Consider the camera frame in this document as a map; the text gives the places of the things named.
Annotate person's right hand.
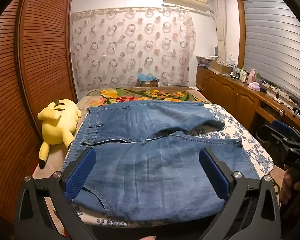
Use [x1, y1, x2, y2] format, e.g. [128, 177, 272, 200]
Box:
[279, 167, 300, 205]

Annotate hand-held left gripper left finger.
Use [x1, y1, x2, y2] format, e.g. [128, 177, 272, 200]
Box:
[14, 146, 97, 240]

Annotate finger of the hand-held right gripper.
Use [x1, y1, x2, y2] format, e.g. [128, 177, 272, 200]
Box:
[255, 124, 292, 155]
[272, 119, 300, 147]

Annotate stack of papers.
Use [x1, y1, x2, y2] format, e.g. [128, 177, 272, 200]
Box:
[196, 55, 219, 68]

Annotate wooden window frame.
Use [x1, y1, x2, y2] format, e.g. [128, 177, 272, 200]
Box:
[236, 0, 248, 71]

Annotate white tied curtain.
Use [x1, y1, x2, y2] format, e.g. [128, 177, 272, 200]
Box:
[211, 0, 228, 63]

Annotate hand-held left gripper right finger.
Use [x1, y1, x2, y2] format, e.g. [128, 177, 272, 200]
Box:
[199, 147, 281, 240]

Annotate ring patterned curtain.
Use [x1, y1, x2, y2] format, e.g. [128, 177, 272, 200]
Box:
[70, 7, 197, 92]

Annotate yellow plush toy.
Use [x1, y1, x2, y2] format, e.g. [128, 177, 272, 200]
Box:
[37, 98, 82, 170]

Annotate cardboard box with blue cloth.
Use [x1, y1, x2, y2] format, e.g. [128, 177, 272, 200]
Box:
[137, 72, 159, 87]

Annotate long wooden cabinet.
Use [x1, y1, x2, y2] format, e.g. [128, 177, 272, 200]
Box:
[195, 66, 300, 140]

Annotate blue floral white bedsheet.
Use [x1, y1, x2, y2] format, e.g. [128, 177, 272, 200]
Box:
[52, 102, 274, 228]

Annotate blue denim pants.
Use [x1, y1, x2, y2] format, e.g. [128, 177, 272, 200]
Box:
[62, 100, 260, 222]

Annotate open cardboard box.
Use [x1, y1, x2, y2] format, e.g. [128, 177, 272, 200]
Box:
[211, 61, 233, 75]

